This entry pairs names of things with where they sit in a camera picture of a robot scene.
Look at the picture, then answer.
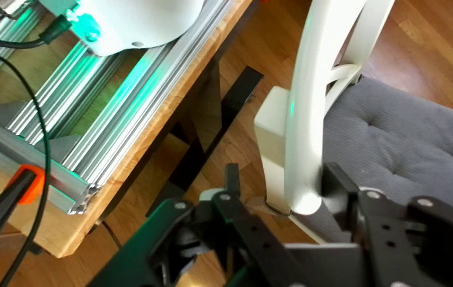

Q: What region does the grey seat cushion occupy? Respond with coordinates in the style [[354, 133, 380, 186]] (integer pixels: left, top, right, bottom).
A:
[[324, 79, 453, 206]]

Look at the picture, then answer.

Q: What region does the orange black clamp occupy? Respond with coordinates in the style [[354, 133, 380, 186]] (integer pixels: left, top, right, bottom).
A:
[[0, 165, 45, 230]]

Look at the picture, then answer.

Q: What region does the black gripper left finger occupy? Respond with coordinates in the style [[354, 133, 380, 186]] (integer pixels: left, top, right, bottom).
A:
[[145, 165, 311, 287]]

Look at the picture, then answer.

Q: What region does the black cable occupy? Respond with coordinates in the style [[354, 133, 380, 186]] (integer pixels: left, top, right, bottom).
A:
[[0, 15, 73, 287]]

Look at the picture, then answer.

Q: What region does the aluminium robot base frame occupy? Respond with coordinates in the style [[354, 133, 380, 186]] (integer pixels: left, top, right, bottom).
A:
[[0, 0, 233, 216]]

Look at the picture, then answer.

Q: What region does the white wooden chair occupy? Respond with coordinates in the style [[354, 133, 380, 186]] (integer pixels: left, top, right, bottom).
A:
[[254, 0, 396, 216]]

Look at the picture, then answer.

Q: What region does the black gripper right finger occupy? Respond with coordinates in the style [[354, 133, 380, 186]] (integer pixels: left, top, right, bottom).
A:
[[321, 163, 453, 287]]

